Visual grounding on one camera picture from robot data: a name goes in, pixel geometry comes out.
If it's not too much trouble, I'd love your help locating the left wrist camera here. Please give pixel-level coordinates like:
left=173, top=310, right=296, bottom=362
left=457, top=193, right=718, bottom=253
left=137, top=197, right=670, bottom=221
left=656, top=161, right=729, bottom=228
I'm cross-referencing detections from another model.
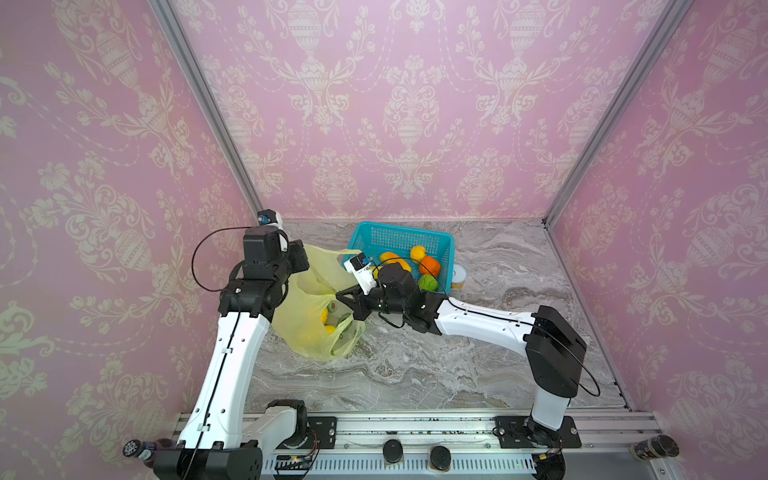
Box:
left=257, top=209, right=289, bottom=252

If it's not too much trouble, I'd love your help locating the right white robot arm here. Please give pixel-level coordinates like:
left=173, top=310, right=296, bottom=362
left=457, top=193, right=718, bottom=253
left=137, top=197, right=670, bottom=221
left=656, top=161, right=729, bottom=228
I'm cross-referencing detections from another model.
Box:
left=336, top=254, right=587, bottom=433

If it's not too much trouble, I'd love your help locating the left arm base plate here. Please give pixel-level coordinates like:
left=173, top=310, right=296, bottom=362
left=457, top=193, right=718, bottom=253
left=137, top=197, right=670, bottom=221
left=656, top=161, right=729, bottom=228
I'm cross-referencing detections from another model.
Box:
left=277, top=415, right=338, bottom=450

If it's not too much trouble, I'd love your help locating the green toy vegetable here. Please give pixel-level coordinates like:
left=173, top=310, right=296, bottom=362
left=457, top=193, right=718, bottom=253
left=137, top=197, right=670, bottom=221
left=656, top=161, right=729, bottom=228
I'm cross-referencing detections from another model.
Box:
left=418, top=274, right=440, bottom=292

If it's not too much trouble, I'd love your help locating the aluminium front rail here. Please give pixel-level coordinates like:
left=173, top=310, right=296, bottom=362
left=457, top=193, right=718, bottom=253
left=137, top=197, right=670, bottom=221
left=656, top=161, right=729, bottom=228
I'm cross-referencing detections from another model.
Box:
left=243, top=410, right=683, bottom=479

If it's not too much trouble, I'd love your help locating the right corner aluminium post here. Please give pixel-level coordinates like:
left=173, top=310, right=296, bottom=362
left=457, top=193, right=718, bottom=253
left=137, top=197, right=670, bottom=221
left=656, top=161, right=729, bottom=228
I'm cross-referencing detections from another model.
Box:
left=542, top=0, right=693, bottom=232

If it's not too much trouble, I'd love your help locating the black knob left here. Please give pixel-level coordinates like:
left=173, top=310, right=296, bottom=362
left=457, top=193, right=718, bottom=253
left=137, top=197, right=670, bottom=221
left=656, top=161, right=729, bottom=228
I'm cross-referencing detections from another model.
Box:
left=382, top=439, right=404, bottom=465

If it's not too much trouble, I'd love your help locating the orange-yellow toy mango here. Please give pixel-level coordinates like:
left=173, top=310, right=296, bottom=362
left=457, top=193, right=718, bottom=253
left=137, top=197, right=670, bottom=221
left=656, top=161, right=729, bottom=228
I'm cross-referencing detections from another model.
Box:
left=373, top=252, right=412, bottom=279

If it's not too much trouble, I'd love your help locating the teal plastic basket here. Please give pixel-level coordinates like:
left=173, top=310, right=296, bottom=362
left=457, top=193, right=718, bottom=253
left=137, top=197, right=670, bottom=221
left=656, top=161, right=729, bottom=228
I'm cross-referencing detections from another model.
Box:
left=347, top=221, right=455, bottom=293

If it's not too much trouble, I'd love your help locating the small yellow toy lemon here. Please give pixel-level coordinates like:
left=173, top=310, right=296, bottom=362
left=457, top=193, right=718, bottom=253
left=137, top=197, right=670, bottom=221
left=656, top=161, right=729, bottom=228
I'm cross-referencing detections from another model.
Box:
left=409, top=245, right=428, bottom=263

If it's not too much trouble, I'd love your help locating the dark jar right corner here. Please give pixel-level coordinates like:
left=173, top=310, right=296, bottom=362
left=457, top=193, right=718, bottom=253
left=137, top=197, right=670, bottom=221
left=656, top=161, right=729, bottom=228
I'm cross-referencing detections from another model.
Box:
left=629, top=434, right=680, bottom=461

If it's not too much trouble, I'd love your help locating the yellow toy banana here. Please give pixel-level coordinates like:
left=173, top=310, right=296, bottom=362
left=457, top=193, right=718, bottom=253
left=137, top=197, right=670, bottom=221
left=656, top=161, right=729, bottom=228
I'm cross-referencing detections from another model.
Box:
left=321, top=307, right=339, bottom=335

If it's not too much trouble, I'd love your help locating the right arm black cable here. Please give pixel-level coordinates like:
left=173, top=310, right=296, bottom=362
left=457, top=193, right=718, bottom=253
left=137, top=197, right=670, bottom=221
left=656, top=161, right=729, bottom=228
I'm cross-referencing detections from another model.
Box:
left=365, top=256, right=602, bottom=399

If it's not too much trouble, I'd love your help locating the black knob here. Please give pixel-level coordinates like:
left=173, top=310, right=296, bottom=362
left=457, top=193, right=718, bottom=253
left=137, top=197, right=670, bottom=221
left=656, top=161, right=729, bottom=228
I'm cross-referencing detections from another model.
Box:
left=429, top=445, right=452, bottom=472
left=382, top=439, right=404, bottom=465

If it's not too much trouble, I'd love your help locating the yellow plastic bag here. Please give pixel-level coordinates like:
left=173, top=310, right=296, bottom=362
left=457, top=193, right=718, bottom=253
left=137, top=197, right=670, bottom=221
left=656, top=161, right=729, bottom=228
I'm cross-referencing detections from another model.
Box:
left=272, top=244, right=365, bottom=361

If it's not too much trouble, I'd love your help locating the small orange-print tin can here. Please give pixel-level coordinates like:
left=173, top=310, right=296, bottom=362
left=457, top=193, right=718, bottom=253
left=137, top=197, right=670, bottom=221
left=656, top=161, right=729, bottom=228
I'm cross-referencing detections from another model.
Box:
left=451, top=264, right=468, bottom=290

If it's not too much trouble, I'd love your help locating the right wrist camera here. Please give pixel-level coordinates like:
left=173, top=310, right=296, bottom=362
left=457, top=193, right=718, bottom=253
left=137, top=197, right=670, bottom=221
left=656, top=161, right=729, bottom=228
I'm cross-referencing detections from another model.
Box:
left=344, top=253, right=377, bottom=295

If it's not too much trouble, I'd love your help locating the purple bottle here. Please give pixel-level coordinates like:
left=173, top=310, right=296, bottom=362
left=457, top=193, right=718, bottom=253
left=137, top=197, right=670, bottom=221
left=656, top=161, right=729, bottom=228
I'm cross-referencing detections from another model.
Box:
left=122, top=438, right=174, bottom=469

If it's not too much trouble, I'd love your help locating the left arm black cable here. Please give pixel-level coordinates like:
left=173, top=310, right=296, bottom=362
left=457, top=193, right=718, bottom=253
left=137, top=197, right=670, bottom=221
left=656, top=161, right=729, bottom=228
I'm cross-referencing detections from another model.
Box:
left=179, top=225, right=289, bottom=480

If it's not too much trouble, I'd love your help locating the corner aluminium post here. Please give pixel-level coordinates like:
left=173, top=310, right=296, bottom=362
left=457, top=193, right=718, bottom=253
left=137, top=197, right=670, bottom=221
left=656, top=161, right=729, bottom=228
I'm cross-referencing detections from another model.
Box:
left=542, top=0, right=693, bottom=232
left=149, top=0, right=263, bottom=217

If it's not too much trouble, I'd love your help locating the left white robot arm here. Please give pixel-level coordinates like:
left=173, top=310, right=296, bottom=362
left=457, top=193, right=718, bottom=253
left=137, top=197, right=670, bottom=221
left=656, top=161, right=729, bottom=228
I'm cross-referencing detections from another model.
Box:
left=152, top=223, right=309, bottom=479

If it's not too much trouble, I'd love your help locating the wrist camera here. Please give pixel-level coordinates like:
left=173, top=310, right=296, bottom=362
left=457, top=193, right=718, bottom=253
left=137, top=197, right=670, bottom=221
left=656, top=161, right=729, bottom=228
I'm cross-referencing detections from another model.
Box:
left=257, top=209, right=289, bottom=252
left=344, top=253, right=377, bottom=295

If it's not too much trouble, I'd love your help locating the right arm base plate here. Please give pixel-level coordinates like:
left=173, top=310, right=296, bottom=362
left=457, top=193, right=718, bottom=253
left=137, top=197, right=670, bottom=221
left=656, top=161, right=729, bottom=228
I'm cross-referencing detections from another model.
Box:
left=492, top=416, right=582, bottom=450

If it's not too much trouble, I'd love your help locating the black knob right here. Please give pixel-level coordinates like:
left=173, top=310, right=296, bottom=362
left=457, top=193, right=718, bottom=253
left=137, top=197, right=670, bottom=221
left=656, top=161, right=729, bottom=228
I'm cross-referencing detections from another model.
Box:
left=429, top=445, right=452, bottom=472

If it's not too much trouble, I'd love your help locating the orange toy fruit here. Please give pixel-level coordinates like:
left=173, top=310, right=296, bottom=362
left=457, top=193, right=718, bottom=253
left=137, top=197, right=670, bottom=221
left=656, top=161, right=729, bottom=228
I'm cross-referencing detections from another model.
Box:
left=419, top=256, right=442, bottom=279

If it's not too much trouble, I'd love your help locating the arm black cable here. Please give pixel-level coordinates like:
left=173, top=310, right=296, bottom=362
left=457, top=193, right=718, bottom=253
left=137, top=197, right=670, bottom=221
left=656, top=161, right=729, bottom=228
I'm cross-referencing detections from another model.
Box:
left=179, top=225, right=289, bottom=480
left=365, top=256, right=602, bottom=399

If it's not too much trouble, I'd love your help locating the left corner aluminium post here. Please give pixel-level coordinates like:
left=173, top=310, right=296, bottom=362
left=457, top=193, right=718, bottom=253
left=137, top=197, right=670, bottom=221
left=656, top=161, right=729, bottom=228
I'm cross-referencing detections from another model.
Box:
left=149, top=0, right=263, bottom=217

